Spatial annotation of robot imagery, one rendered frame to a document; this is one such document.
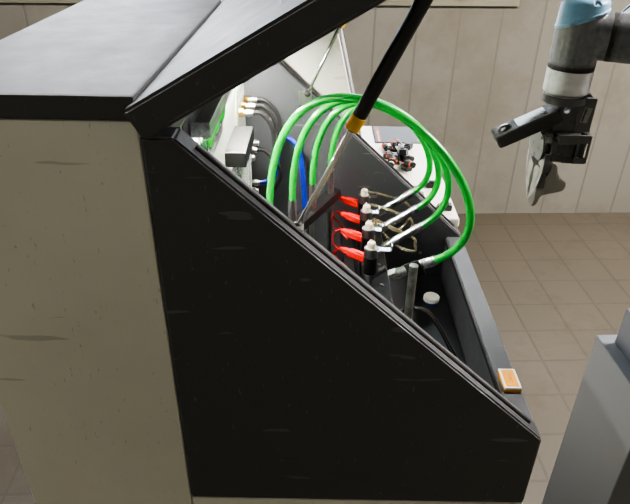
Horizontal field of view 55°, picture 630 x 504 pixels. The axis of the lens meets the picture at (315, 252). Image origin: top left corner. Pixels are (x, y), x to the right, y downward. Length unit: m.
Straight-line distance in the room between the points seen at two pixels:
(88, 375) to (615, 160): 3.47
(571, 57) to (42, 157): 0.80
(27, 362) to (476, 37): 2.90
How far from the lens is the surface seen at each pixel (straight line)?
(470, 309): 1.32
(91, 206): 0.81
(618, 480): 1.60
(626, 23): 1.10
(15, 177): 0.83
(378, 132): 2.13
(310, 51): 1.41
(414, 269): 1.06
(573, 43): 1.09
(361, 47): 3.35
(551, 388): 2.65
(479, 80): 3.53
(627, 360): 1.56
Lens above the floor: 1.71
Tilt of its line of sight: 31 degrees down
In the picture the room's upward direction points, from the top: 1 degrees clockwise
